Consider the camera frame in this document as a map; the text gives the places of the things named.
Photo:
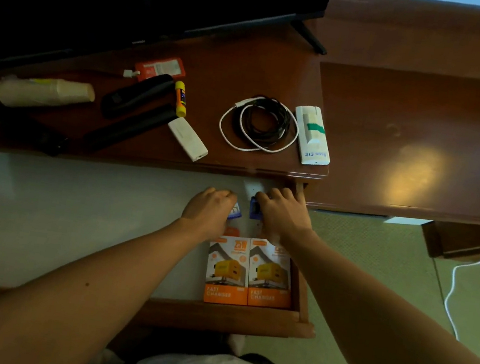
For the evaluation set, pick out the person's right hand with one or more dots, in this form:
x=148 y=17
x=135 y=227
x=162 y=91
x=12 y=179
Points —
x=284 y=217

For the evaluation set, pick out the person's left fingers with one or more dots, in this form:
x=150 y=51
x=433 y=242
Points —
x=222 y=196

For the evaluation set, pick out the person's right fingers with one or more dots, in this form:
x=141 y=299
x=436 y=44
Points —
x=280 y=195

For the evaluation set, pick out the person's left forearm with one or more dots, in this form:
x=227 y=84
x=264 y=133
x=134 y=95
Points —
x=73 y=294

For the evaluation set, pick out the blue and white small box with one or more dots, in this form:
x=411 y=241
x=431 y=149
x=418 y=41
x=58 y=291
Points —
x=235 y=210

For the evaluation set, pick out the black television stand leg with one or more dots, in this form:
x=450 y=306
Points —
x=309 y=36

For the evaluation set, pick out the red sachet packet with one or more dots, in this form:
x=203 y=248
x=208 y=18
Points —
x=160 y=68

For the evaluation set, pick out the sleeve of paper cups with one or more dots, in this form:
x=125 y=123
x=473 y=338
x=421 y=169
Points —
x=43 y=93

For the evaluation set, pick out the small black object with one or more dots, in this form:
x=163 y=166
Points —
x=49 y=142

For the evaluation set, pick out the orange charger box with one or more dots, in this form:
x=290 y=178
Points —
x=270 y=277
x=227 y=271

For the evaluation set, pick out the dark blue small box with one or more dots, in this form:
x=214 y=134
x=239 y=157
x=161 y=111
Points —
x=255 y=209

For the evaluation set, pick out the white adapter with green tape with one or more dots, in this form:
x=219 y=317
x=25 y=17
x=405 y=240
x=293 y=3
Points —
x=312 y=143

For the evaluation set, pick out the short black remote control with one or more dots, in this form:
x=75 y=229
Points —
x=136 y=95

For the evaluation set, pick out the yellow glue stick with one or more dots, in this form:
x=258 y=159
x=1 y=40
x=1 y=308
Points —
x=180 y=99

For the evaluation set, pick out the long black remote control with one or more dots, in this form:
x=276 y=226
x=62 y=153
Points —
x=129 y=127

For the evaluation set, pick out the white rectangular dongle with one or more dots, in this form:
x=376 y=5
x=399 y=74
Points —
x=187 y=139

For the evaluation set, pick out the wooden desk drawer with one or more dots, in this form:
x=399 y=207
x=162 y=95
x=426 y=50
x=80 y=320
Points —
x=61 y=217

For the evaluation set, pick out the person's left hand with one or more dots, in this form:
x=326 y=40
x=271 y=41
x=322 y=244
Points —
x=204 y=212

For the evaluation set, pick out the person's right forearm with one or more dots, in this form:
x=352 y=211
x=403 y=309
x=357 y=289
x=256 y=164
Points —
x=379 y=328

